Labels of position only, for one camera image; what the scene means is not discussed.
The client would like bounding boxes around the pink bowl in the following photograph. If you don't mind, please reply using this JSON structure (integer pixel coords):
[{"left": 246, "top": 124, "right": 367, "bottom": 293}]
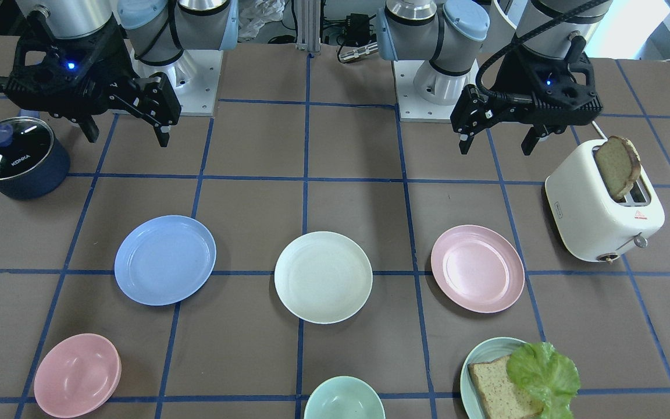
[{"left": 34, "top": 333, "right": 122, "bottom": 418}]

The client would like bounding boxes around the bread slice on plate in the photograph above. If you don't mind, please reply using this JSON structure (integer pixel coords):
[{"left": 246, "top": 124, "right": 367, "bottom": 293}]
[{"left": 476, "top": 355, "right": 543, "bottom": 418}]

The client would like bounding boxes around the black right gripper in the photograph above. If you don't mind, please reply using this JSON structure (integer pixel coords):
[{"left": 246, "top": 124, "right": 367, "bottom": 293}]
[{"left": 0, "top": 10, "right": 181, "bottom": 148}]

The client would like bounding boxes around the pink plate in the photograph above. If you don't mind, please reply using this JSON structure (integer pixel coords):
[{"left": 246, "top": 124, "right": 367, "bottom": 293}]
[{"left": 430, "top": 225, "right": 525, "bottom": 314}]

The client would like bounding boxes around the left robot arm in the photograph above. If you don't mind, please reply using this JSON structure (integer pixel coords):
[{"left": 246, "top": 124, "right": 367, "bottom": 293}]
[{"left": 376, "top": 1, "right": 611, "bottom": 155}]

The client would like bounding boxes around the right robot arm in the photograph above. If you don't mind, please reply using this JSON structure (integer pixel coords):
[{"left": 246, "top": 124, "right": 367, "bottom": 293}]
[{"left": 0, "top": 1, "right": 238, "bottom": 147}]

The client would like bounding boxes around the glass pot lid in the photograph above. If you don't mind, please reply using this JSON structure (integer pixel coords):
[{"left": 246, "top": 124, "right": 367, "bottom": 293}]
[{"left": 0, "top": 116, "right": 56, "bottom": 180}]

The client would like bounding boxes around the metal connector plug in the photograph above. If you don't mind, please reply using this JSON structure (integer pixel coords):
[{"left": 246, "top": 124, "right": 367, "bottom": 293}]
[{"left": 337, "top": 42, "right": 379, "bottom": 64}]

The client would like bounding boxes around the black power adapter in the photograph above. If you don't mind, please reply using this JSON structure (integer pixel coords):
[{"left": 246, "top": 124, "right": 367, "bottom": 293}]
[{"left": 343, "top": 13, "right": 372, "bottom": 46}]

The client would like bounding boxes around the bread slice in toaster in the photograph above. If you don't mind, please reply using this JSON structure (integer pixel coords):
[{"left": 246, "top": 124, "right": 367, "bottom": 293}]
[{"left": 594, "top": 136, "right": 642, "bottom": 201}]

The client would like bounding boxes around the aluminium frame post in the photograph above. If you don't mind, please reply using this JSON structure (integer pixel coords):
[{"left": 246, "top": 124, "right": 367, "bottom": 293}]
[{"left": 292, "top": 0, "right": 322, "bottom": 55}]

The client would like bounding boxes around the white toaster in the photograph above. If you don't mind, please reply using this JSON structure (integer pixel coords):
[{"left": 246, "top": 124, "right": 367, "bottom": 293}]
[{"left": 544, "top": 139, "right": 665, "bottom": 262}]

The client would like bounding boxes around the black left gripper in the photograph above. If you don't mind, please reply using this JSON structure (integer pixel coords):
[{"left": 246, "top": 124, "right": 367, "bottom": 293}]
[{"left": 450, "top": 35, "right": 604, "bottom": 156}]

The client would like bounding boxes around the white plate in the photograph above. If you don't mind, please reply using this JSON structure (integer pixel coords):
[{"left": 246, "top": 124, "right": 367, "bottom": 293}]
[{"left": 274, "top": 231, "right": 373, "bottom": 324}]

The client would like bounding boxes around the mint green plate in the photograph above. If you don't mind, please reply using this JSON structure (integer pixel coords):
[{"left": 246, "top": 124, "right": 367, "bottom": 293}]
[{"left": 458, "top": 337, "right": 526, "bottom": 418}]

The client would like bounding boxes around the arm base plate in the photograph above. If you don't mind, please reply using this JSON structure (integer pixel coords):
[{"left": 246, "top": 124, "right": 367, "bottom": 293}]
[
  {"left": 393, "top": 61, "right": 479, "bottom": 123},
  {"left": 132, "top": 50, "right": 225, "bottom": 116}
]

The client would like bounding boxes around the blue plate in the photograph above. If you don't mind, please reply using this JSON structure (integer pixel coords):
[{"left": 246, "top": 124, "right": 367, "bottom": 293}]
[{"left": 114, "top": 215, "right": 216, "bottom": 307}]

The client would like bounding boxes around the mint green bowl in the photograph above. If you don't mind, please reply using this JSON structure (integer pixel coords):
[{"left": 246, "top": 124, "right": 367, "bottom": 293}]
[{"left": 303, "top": 376, "right": 386, "bottom": 418}]

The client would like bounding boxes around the green lettuce leaf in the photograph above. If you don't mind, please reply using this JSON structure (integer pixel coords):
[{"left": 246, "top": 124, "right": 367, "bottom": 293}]
[{"left": 506, "top": 342, "right": 580, "bottom": 418}]

